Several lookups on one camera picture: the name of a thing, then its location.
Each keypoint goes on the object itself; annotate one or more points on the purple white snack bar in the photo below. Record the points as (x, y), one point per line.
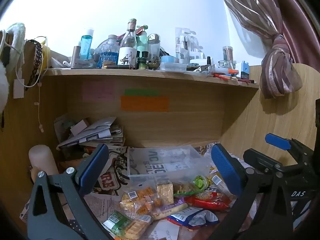
(170, 208)

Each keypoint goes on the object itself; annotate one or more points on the small dark green bottle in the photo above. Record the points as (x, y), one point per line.
(142, 61)

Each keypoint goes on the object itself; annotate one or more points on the clear blister package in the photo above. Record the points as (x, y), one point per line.
(187, 45)

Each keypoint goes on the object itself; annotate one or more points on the striped mauve curtain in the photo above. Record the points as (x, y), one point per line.
(275, 62)

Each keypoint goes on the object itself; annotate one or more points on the copper glitter jar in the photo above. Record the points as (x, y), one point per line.
(227, 53)

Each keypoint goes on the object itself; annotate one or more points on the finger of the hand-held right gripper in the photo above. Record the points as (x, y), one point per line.
(277, 141)
(260, 160)

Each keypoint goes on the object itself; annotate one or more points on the newspaper sheet cover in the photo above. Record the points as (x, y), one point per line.
(110, 165)

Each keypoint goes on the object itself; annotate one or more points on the yellow bottle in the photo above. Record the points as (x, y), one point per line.
(45, 57)

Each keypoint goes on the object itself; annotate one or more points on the clear green-edged cookie packet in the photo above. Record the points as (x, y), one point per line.
(185, 188)

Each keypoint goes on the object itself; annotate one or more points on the blue white snack packet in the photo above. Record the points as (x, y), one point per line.
(192, 217)

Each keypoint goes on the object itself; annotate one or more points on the green round candy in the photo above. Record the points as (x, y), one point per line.
(200, 182)

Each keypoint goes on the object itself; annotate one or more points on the clear lidded plastic case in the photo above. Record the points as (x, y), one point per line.
(173, 67)

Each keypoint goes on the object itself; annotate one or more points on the round blue water bottle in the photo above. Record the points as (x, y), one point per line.
(109, 55)

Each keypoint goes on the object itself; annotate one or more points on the white pillar candle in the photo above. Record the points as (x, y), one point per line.
(41, 158)

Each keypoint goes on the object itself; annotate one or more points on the clear glass liquor bottle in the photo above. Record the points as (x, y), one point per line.
(128, 52)

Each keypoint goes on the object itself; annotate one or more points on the stack of books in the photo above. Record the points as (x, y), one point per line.
(97, 133)

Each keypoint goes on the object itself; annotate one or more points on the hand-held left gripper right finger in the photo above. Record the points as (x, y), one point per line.
(225, 170)

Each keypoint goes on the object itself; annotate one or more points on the orange cracker packet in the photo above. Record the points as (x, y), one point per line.
(140, 198)

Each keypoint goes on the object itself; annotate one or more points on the orange capped marker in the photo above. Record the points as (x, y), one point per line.
(229, 71)

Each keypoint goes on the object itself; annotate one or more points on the green sticky note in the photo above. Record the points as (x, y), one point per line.
(141, 92)

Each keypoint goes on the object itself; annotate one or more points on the puffed rice cracker block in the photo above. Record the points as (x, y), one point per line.
(165, 192)

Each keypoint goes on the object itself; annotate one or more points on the red pen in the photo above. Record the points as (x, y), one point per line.
(246, 80)

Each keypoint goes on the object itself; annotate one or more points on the blue round tin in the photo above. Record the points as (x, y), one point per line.
(167, 59)

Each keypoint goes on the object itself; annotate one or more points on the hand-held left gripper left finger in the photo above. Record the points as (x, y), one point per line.
(95, 170)

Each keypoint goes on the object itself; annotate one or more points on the green label cracker packet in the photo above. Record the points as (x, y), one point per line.
(125, 226)

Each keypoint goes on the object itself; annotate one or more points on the white plush toy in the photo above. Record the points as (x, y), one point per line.
(13, 37)

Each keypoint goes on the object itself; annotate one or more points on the orange sticky note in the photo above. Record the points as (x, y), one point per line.
(145, 103)

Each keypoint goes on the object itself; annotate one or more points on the mint green pump bottle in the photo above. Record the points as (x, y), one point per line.
(143, 42)

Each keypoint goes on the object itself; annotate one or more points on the short glass jar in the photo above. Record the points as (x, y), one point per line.
(225, 64)

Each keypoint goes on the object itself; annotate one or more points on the tall blue liquid bottle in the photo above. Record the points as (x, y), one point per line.
(86, 46)

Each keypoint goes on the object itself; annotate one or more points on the clear plastic container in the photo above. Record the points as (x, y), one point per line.
(175, 160)

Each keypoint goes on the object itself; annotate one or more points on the clear tumbler silver lid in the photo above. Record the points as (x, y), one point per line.
(153, 47)

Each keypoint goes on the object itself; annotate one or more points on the braided headband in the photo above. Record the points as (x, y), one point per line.
(37, 55)

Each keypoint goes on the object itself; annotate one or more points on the clear barcode snack packet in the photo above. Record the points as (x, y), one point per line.
(220, 183)

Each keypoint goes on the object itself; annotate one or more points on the wooden shelf unit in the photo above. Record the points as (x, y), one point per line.
(175, 127)

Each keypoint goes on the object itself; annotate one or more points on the blue white stamp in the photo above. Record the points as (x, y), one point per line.
(243, 70)

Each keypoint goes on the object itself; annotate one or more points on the white paper tag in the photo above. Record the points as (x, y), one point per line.
(18, 88)

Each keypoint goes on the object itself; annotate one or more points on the white paper slip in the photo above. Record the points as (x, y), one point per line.
(163, 231)

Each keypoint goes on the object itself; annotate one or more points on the pink sticky note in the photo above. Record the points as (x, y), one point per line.
(98, 91)

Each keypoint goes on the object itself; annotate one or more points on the red snack packet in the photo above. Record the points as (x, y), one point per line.
(210, 201)

